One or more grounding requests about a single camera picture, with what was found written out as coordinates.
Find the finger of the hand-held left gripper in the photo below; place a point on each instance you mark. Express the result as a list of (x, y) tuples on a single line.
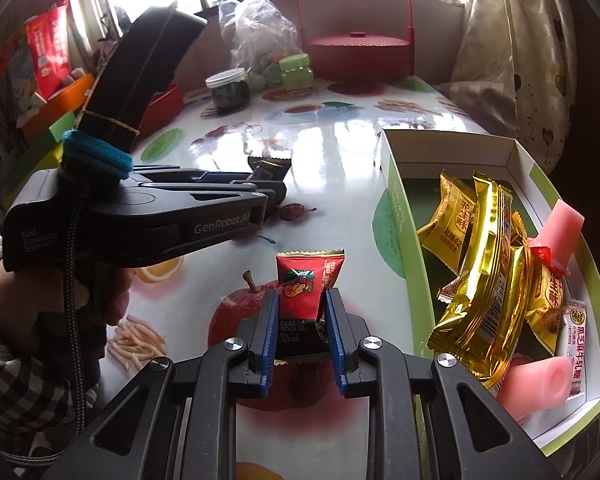
[(272, 195), (225, 177)]

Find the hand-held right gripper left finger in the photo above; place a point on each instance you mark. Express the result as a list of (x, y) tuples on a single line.
[(269, 340)]

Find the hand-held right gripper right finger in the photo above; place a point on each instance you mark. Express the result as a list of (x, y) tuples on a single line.
[(336, 345)]

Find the red black snack packet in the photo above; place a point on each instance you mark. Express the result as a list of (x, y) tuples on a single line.
[(307, 285)]

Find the green cardboard box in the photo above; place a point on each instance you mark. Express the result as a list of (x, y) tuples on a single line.
[(405, 260)]

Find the gold peanut candy packet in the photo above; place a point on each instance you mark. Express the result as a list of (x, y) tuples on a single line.
[(547, 300), (447, 215)]

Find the pink jelly cup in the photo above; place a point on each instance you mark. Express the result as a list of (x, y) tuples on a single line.
[(535, 385), (562, 230)]

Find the person's left forearm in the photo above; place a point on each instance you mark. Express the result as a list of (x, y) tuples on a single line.
[(10, 360)]

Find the person's left hand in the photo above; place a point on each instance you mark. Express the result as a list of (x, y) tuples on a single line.
[(117, 295)]

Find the blue fabric band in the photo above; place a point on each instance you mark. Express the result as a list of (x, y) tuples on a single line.
[(95, 155)]

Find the clear jar with dark contents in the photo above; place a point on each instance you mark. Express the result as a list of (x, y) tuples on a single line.
[(228, 95)]

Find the red oval bowl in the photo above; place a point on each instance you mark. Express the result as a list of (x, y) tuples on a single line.
[(165, 110)]

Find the dark green box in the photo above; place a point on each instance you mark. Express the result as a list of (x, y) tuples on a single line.
[(62, 126)]

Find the small green jar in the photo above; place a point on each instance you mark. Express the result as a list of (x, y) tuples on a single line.
[(296, 72)]

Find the orange box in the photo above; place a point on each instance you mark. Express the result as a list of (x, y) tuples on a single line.
[(60, 100)]

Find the clear plastic bag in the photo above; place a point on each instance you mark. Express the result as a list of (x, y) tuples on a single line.
[(257, 30)]

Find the colourful printed packet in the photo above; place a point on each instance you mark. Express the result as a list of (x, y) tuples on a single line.
[(15, 65)]

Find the red snack bag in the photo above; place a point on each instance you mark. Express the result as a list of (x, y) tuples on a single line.
[(50, 50)]

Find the cream patterned curtain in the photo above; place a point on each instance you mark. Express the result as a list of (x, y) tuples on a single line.
[(510, 60)]

